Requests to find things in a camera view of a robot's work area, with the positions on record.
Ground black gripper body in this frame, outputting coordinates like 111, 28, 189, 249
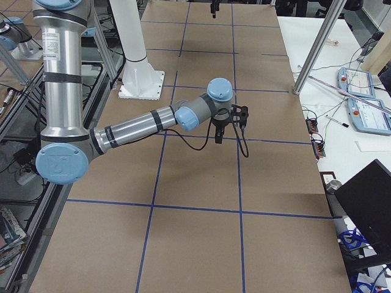
211, 0, 220, 8
212, 118, 231, 131

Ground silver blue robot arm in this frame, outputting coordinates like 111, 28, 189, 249
1, 1, 147, 70
32, 1, 233, 185

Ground black marker pen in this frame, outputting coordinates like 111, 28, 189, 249
326, 115, 349, 128

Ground upper teach pendant tablet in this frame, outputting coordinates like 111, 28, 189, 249
337, 67, 376, 98

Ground teach pendant tablet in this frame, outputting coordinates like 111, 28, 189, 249
337, 67, 376, 98
348, 98, 390, 136

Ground lower teach pendant tablet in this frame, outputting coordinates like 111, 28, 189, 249
348, 98, 390, 136

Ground long metal grabber stick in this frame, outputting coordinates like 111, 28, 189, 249
308, 75, 391, 115

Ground black laptop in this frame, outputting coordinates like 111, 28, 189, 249
335, 159, 390, 254

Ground stack of books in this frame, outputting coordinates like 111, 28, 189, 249
1, 206, 27, 273

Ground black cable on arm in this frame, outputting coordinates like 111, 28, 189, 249
163, 121, 250, 159

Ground white pedestal column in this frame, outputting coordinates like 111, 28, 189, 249
110, 0, 165, 100

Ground aluminium frame post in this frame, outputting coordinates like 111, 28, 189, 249
293, 0, 346, 95

